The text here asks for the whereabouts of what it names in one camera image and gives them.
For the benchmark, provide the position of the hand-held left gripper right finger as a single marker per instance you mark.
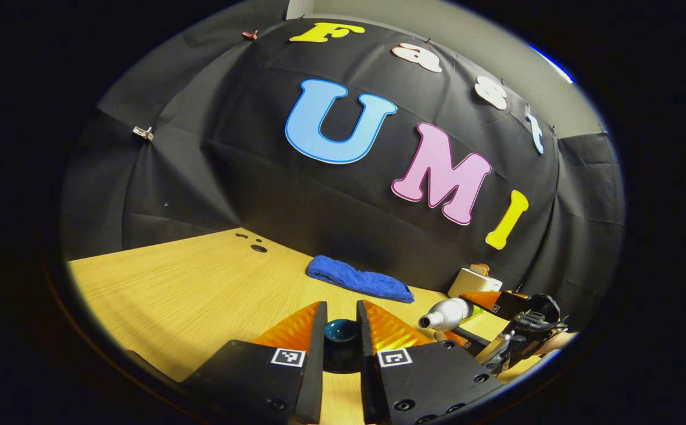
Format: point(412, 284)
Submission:
point(368, 378)

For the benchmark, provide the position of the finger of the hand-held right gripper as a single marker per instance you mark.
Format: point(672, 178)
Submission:
point(466, 341)
point(505, 304)

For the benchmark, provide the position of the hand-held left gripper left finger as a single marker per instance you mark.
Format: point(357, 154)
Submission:
point(316, 366)

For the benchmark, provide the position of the silver green-label water bottle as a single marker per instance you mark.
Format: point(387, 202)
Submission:
point(446, 314)

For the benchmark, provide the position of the white toaster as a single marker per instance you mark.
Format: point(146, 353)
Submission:
point(472, 284)

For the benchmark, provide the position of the toast slices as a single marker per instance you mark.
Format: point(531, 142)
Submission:
point(481, 270)

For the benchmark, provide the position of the blue towel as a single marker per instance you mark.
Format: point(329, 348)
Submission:
point(360, 280)

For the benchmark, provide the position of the black backdrop cloth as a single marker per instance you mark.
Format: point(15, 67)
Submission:
point(295, 195)

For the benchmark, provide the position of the silver clip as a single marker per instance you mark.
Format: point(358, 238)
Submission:
point(142, 133)

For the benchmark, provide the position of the brown clip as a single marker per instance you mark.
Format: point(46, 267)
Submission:
point(250, 35)

